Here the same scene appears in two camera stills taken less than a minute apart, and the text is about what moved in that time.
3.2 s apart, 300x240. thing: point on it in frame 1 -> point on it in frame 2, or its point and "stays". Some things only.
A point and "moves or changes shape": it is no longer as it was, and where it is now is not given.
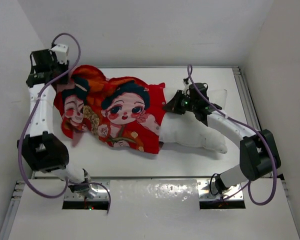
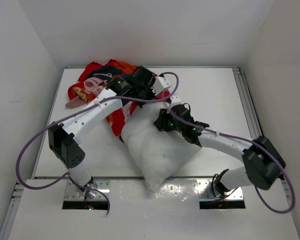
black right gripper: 179,103 -> 162,119
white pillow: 184,129 moves or changes shape
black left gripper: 64,80 -> 151,94
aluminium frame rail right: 250,111 stays
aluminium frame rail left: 7,226 stays
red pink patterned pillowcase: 123,112 moves or changes shape
